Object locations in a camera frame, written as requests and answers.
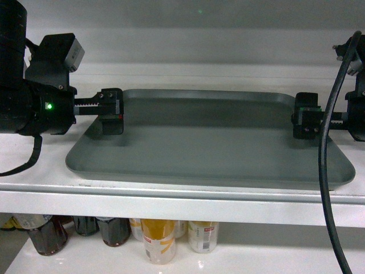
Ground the orange juice bottle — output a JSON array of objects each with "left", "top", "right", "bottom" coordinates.
[
  {"left": 129, "top": 218, "right": 143, "bottom": 241},
  {"left": 141, "top": 219, "right": 176, "bottom": 265}
]

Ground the thin black left cable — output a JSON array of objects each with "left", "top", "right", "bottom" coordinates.
[{"left": 0, "top": 134, "right": 43, "bottom": 177}]

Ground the thick black cable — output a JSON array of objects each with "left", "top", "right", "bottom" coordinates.
[{"left": 318, "top": 30, "right": 363, "bottom": 274}]

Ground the dark tea bottle front left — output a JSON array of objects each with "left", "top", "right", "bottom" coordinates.
[{"left": 14, "top": 213, "right": 68, "bottom": 256}]

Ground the dark tea bottle blue label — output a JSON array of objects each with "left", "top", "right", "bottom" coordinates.
[{"left": 96, "top": 217, "right": 131, "bottom": 247}]

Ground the white middle shelf board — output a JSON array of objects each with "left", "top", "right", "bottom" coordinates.
[{"left": 2, "top": 233, "right": 365, "bottom": 274}]

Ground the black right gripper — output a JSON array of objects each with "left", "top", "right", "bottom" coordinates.
[{"left": 293, "top": 76, "right": 364, "bottom": 142}]

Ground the yellow juice bottle right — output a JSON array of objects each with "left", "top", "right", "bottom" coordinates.
[{"left": 188, "top": 221, "right": 219, "bottom": 253}]

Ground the grey silver tray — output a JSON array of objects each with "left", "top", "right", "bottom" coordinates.
[{"left": 65, "top": 88, "right": 356, "bottom": 191}]

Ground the dark tea bottle middle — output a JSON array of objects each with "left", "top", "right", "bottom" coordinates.
[{"left": 72, "top": 216, "right": 99, "bottom": 236}]

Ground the white upper shelf board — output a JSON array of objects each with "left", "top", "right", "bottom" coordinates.
[{"left": 0, "top": 125, "right": 365, "bottom": 229}]

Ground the white shelf board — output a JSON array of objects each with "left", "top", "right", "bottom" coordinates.
[
  {"left": 2, "top": 233, "right": 365, "bottom": 274},
  {"left": 0, "top": 125, "right": 365, "bottom": 229}
]

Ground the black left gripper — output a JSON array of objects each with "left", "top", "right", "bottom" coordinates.
[{"left": 18, "top": 85, "right": 124, "bottom": 136}]

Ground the orange juice bottle left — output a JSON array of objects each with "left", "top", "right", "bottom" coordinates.
[{"left": 129, "top": 218, "right": 143, "bottom": 241}]

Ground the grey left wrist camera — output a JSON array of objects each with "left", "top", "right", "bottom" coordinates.
[{"left": 64, "top": 38, "right": 85, "bottom": 72}]

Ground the orange juice bottle front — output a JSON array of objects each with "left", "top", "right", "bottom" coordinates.
[{"left": 141, "top": 219, "right": 176, "bottom": 265}]

